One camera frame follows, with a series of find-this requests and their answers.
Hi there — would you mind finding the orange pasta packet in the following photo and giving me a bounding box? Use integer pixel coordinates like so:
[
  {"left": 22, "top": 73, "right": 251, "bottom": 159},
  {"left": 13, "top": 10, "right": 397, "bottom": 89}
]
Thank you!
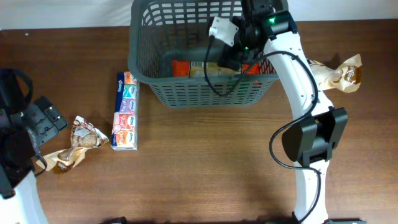
[{"left": 172, "top": 60, "right": 249, "bottom": 78}]

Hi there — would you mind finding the grey plastic shopping basket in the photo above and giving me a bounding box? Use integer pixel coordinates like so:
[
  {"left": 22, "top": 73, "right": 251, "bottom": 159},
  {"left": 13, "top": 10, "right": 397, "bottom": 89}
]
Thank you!
[{"left": 128, "top": 0, "right": 277, "bottom": 108}]

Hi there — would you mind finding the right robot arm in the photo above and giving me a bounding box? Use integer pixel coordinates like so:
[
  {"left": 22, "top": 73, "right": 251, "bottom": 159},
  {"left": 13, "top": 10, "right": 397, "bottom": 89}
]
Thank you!
[{"left": 208, "top": 1, "right": 348, "bottom": 223}]

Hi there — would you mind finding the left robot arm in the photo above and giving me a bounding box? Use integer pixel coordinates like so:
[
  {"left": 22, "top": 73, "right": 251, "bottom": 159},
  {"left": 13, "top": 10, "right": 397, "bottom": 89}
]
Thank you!
[{"left": 1, "top": 68, "right": 68, "bottom": 223}]

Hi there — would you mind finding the multicolour tissue pack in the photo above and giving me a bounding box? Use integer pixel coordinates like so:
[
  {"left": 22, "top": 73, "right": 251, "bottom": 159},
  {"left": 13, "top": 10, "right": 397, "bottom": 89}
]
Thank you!
[{"left": 111, "top": 72, "right": 140, "bottom": 151}]

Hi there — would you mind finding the left brown snack bag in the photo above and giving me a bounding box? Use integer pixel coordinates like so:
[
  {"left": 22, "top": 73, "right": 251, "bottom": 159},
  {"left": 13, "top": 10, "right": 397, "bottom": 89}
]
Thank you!
[{"left": 36, "top": 116, "right": 109, "bottom": 174}]

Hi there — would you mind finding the right beige snack bag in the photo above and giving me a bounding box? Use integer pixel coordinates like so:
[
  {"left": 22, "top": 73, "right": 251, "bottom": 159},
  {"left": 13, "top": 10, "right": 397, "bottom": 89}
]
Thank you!
[{"left": 307, "top": 54, "right": 363, "bottom": 93}]

